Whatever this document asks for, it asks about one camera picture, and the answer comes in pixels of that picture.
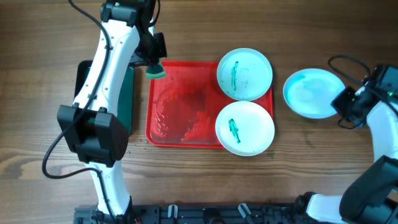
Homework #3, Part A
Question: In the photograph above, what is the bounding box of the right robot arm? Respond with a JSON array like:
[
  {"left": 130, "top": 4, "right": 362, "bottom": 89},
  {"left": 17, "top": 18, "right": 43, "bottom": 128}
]
[{"left": 291, "top": 65, "right": 397, "bottom": 223}]

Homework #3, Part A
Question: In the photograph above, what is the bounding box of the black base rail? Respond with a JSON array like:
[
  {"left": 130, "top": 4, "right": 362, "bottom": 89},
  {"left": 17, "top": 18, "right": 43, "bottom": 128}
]
[{"left": 73, "top": 202, "right": 312, "bottom": 224}]

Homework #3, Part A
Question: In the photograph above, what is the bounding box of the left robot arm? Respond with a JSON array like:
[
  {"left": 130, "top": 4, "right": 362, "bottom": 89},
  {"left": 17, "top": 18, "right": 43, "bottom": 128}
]
[{"left": 57, "top": 0, "right": 167, "bottom": 223}]

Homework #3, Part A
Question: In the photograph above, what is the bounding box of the white plate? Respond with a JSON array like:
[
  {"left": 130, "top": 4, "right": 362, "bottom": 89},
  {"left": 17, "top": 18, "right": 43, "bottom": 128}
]
[{"left": 215, "top": 101, "right": 275, "bottom": 157}]

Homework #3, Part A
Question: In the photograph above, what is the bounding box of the dark green tray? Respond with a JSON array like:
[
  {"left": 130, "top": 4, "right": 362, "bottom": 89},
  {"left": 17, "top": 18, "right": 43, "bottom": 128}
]
[{"left": 74, "top": 60, "right": 134, "bottom": 134}]

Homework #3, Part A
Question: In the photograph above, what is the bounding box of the red plastic tray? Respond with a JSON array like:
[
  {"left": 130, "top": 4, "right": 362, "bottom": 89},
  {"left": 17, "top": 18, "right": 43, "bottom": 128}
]
[{"left": 145, "top": 60, "right": 274, "bottom": 149}]

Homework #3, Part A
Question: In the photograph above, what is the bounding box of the light blue plate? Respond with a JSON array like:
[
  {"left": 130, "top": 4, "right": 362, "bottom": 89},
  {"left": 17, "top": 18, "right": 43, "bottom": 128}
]
[
  {"left": 282, "top": 68, "right": 345, "bottom": 119},
  {"left": 216, "top": 48, "right": 273, "bottom": 101}
]

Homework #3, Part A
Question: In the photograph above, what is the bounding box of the light blue plate top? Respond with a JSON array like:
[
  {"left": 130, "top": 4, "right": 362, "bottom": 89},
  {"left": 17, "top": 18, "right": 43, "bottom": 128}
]
[{"left": 216, "top": 48, "right": 273, "bottom": 101}]

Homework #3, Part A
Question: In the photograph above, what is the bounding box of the green sponge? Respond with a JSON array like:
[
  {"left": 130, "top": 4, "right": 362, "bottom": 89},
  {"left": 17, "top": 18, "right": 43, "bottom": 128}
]
[{"left": 146, "top": 62, "right": 166, "bottom": 79}]

